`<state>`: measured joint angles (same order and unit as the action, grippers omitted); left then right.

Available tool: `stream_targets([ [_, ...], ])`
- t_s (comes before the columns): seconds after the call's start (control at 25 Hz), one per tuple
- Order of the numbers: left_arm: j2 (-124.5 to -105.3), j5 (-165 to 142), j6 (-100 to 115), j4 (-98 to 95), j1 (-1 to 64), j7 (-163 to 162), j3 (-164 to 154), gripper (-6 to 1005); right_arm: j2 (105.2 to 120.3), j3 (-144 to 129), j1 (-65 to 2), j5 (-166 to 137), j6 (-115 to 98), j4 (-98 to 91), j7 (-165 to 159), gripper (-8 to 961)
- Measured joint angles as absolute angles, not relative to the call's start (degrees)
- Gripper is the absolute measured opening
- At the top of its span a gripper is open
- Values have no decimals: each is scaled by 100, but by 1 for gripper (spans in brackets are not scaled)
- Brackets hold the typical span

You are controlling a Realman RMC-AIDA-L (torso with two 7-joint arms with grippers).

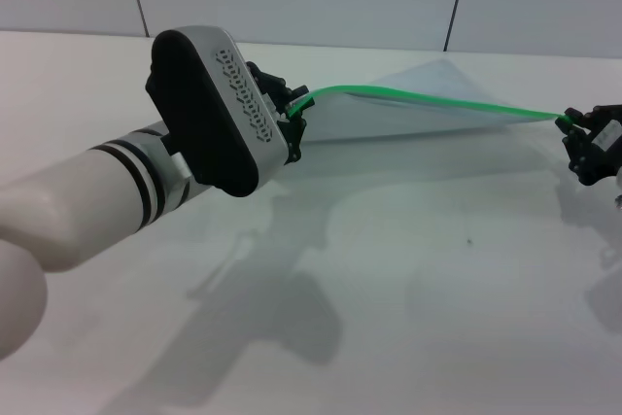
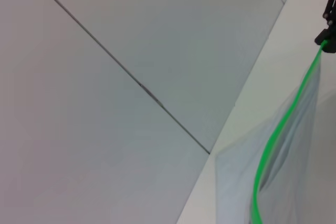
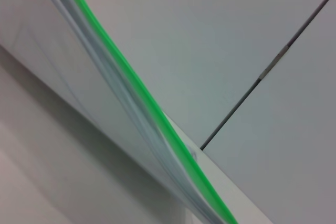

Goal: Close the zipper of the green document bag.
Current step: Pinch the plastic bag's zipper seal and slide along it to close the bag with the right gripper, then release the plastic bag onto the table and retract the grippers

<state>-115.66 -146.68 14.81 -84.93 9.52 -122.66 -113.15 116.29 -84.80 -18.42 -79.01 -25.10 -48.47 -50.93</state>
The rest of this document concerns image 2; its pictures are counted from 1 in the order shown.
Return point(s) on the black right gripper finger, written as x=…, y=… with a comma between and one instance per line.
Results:
x=330, y=6
x=330, y=48

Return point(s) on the clear green-edged document bag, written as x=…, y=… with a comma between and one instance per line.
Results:
x=288, y=161

